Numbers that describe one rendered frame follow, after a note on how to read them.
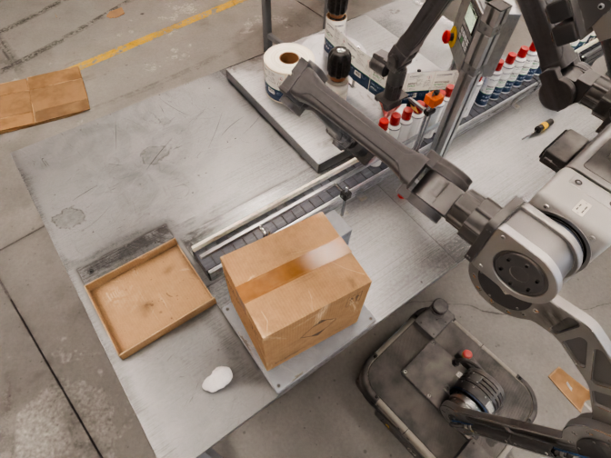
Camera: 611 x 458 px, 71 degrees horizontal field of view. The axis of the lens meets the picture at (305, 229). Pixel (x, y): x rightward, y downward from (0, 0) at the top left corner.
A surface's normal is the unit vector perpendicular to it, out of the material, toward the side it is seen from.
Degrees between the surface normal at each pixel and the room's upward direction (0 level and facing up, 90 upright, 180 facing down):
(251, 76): 0
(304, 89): 38
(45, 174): 0
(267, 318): 0
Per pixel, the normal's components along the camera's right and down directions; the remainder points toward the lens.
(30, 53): 0.04, -0.55
